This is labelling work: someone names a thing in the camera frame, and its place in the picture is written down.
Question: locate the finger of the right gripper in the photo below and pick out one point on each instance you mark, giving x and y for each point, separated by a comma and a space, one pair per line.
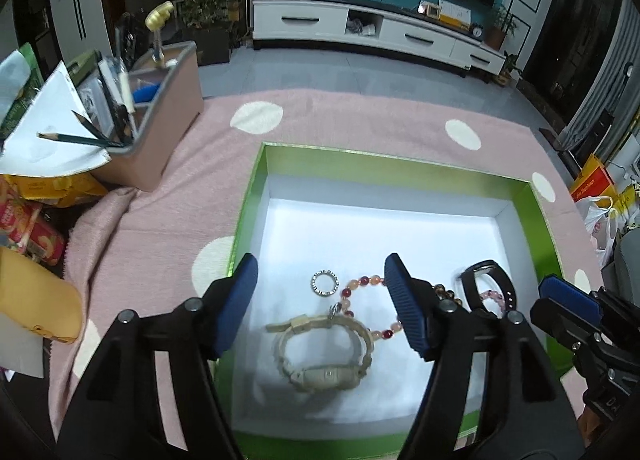
567, 295
565, 324

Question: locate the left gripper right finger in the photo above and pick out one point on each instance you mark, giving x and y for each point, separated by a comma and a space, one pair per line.
525, 413

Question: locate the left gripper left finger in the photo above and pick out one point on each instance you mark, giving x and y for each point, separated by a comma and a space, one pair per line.
115, 410

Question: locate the black smart watch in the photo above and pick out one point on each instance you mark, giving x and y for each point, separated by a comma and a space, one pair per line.
488, 281

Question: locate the white wrist watch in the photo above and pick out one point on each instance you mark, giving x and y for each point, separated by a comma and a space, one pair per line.
322, 353

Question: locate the person's left hand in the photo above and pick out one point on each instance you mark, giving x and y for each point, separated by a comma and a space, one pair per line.
591, 427

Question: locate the white plastic shopping bag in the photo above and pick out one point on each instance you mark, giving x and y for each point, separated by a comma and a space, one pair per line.
600, 218

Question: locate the orange paper bag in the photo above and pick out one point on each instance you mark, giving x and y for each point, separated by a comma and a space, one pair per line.
593, 180

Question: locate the pink polka dot tablecloth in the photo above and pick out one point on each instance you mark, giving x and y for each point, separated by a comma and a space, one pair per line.
151, 251

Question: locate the yellow bear bottle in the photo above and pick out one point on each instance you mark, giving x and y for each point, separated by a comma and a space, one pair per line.
39, 301

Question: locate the green cardboard box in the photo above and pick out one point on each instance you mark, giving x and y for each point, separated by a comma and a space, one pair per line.
309, 208

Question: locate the red snack can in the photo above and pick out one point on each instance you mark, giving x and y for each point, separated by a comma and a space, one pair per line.
25, 231

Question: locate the yellow snack bag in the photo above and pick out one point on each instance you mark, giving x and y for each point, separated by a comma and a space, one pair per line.
61, 191

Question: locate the green pencil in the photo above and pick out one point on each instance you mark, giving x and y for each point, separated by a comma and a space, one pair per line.
79, 140

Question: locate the small black alarm clock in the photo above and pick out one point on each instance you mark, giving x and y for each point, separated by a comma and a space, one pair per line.
477, 31

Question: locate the potted plant by cabinet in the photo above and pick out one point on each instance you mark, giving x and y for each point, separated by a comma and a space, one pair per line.
502, 24

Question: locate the white paper sheet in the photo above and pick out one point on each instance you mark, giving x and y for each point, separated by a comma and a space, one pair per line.
53, 111

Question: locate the pink desk organizer bin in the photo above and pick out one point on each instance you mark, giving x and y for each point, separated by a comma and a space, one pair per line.
162, 121

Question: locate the white tv cabinet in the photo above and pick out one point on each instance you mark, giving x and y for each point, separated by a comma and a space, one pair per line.
354, 25

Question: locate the large leafy floor plant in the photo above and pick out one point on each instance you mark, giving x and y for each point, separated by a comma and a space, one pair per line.
207, 14

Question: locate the yellow handled brush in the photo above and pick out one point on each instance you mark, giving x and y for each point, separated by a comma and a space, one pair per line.
155, 22

